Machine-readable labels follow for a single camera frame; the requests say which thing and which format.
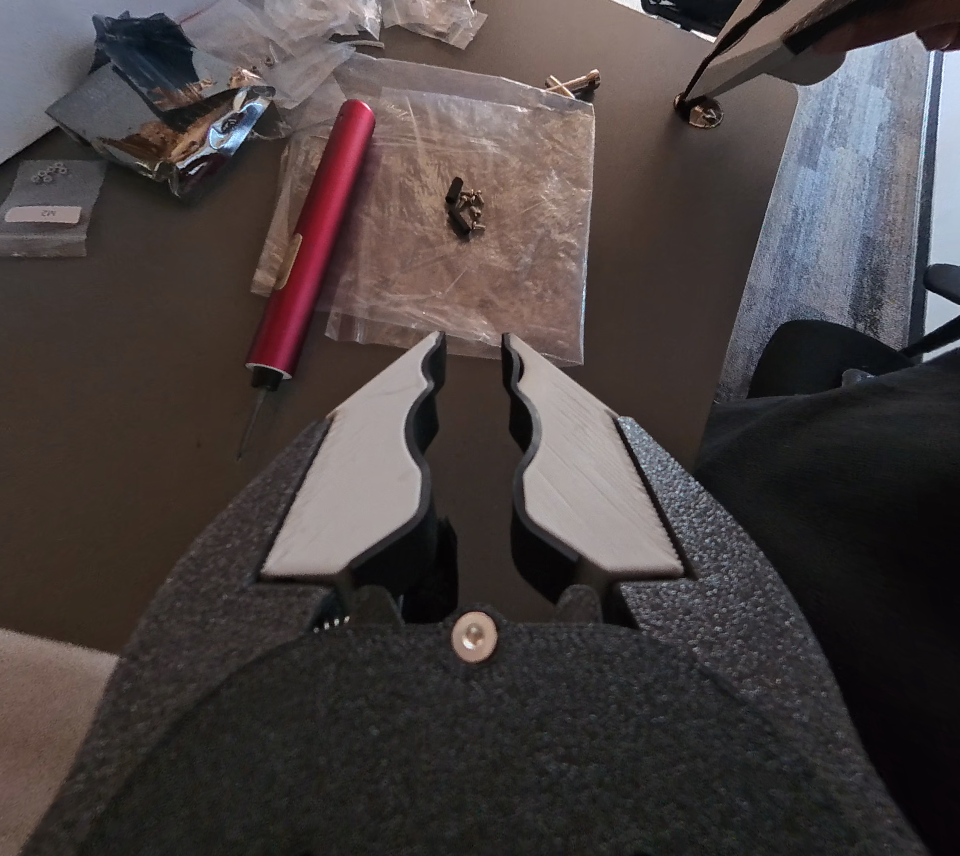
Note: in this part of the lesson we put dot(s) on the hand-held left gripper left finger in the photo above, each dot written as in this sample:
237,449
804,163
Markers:
352,488

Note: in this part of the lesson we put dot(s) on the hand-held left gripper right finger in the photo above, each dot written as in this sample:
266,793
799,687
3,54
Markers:
600,496

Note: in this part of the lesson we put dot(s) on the cluster of small screws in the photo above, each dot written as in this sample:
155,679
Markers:
476,200

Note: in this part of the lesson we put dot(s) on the dark grey desk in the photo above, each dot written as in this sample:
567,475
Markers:
150,346

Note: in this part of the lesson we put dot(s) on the person's right hand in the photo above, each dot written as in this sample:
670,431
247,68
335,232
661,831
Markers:
900,35

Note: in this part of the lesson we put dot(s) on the pile of clear plastic bags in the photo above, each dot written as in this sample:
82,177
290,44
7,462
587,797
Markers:
487,271

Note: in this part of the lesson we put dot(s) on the dark red screwdriver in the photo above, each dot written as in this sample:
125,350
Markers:
322,218

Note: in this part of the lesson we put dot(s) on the small black plastic part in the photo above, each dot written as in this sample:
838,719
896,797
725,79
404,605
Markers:
465,224

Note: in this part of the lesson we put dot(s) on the white foam sheet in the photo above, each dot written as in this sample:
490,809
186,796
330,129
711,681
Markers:
45,721

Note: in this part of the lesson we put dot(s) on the dark foil bag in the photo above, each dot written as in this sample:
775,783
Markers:
165,106

